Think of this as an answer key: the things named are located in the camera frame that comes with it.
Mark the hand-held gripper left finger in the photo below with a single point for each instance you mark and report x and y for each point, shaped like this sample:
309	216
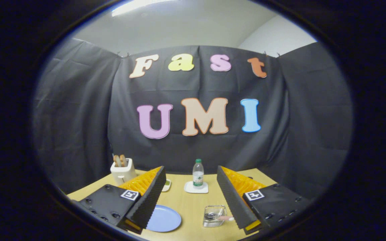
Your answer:
149	197

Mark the white square coaster tray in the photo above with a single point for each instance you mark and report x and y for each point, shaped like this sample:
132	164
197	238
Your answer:
189	190

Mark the white divided dish with beans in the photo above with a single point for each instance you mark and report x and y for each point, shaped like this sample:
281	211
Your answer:
167	184

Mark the clear plastic water bottle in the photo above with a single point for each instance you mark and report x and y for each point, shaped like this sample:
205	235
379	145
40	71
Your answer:
198	175

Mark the brown toast slice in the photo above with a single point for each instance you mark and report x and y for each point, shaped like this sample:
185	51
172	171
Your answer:
123	160
116	161

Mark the blue round plate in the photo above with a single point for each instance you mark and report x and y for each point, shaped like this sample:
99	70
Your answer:
166	219

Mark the cream toaster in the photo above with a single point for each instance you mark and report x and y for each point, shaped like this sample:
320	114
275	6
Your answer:
123	174

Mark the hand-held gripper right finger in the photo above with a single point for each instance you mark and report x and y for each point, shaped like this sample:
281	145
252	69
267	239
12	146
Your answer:
233	197

